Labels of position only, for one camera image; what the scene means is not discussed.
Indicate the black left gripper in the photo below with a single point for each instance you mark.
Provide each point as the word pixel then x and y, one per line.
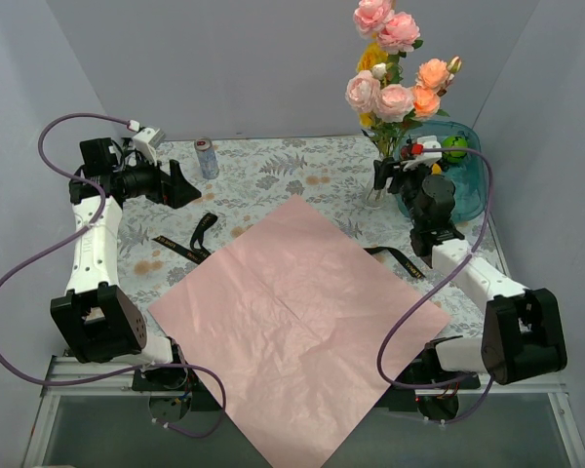
pixel 166 183

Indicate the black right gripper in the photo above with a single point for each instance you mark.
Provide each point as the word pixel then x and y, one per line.
pixel 390 176

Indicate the clear glass vase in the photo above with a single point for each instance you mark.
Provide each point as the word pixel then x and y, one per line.
pixel 373 198

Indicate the light pink flower stem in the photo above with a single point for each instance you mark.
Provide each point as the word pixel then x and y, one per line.
pixel 383 109

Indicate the black ribbon gold lettering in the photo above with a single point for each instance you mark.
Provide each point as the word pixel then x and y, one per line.
pixel 197 253

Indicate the orange-pink flower stem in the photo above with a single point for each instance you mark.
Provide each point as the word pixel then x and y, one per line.
pixel 432 80

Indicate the yellow flower stem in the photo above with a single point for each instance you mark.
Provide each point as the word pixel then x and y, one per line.
pixel 373 61

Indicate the pale pink flower stem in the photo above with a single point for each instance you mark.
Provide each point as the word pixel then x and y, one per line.
pixel 396 33

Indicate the pink and purple wrapping paper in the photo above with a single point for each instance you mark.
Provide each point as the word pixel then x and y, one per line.
pixel 298 331

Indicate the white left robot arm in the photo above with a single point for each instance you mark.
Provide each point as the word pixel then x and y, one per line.
pixel 95 317

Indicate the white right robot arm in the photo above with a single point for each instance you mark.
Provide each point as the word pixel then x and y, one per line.
pixel 522 335

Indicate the silver drink can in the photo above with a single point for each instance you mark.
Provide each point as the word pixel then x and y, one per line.
pixel 208 163

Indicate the floral tablecloth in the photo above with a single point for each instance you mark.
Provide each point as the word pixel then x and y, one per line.
pixel 255 177

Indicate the green ball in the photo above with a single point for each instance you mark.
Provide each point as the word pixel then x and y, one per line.
pixel 454 149

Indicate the teal plastic tray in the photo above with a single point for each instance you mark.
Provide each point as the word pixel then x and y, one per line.
pixel 467 173

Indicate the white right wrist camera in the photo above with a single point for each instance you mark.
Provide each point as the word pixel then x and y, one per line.
pixel 427 151

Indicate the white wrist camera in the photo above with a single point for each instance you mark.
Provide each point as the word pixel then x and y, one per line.
pixel 146 141
pixel 427 151

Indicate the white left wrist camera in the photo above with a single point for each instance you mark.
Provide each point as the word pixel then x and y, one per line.
pixel 146 141

